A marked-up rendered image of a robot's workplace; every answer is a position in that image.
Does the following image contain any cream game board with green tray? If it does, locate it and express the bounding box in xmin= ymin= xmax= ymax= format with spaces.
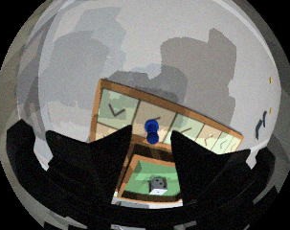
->
xmin=95 ymin=88 xmax=241 ymax=203

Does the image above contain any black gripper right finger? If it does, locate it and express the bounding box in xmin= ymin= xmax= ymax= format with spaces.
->
xmin=170 ymin=130 xmax=251 ymax=206

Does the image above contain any white die with black pips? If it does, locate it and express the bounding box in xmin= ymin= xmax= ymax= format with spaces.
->
xmin=148 ymin=177 xmax=167 ymax=195

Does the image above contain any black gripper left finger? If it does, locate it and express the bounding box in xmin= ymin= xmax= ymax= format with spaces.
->
xmin=45 ymin=126 xmax=133 ymax=203

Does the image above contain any blue game pawn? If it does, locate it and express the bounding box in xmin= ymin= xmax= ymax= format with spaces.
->
xmin=145 ymin=119 xmax=159 ymax=145

